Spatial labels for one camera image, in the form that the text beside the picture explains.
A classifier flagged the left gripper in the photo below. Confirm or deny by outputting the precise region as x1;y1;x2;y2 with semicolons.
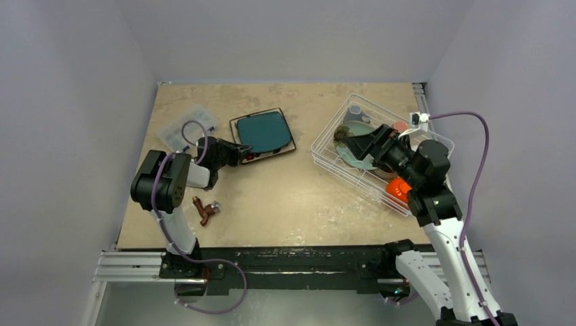
212;138;252;170

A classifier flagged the teal round plate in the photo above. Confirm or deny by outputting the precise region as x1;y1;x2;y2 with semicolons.
333;121;378;170

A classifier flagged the dark teal plate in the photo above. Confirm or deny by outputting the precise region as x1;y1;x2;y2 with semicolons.
237;111;291;154

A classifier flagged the grey blue mug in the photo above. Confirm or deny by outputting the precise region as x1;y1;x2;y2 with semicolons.
342;105;371;124

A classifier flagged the orange bowl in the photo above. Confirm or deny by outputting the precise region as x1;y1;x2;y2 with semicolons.
385;177;412;209

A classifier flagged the brown glazed bowl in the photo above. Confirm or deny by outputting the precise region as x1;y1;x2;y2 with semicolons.
372;166;398;182

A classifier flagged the pink floral mug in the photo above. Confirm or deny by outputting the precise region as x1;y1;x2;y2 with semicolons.
392;121;409;133

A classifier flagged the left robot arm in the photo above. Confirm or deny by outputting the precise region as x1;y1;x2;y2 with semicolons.
130;137;252;278

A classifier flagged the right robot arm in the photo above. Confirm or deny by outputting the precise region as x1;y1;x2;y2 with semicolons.
338;124;518;325

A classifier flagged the square floral plate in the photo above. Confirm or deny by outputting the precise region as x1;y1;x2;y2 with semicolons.
229;107;297;165

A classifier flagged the clear plastic organizer box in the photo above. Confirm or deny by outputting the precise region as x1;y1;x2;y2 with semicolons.
156;105;219;151

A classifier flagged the brown pipe fitting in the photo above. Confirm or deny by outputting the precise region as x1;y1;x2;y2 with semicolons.
192;196;221;227

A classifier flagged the white wire dish rack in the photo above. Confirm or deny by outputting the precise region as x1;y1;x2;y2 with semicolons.
310;93;455;218

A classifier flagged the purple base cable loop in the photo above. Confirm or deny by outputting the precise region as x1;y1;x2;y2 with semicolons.
174;258;250;315

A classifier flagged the black base frame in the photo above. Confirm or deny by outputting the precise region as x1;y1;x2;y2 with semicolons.
159;244;411;300

